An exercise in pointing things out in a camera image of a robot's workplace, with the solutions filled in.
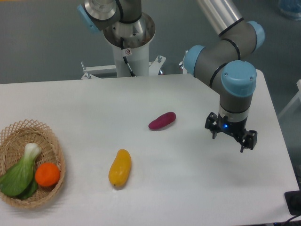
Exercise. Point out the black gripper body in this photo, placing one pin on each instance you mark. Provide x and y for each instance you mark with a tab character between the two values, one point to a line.
232	124

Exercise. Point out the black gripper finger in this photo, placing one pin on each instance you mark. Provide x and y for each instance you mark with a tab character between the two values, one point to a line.
248	140
212	124

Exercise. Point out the green bok choy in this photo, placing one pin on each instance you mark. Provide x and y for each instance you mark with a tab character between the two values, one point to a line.
18	181

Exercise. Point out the blue object top right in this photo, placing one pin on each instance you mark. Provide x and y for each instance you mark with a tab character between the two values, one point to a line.
290	9

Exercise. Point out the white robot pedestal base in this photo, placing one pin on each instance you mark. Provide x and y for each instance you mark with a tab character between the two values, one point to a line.
130	44

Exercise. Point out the yellow mango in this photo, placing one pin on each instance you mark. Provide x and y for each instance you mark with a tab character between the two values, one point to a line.
120	168

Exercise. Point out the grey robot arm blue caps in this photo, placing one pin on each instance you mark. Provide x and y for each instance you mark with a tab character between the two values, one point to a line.
221	68

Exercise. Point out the woven wicker basket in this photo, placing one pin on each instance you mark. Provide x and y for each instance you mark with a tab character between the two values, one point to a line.
12	144

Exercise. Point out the purple sweet potato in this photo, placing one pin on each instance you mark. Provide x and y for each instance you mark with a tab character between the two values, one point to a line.
162	121

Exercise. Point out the black device at table edge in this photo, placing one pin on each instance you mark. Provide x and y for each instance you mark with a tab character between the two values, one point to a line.
293	201

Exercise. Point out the orange fruit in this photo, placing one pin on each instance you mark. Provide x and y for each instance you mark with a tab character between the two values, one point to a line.
47	174

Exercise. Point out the white furniture at right edge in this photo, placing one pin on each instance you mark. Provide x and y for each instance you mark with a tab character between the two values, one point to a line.
293	104

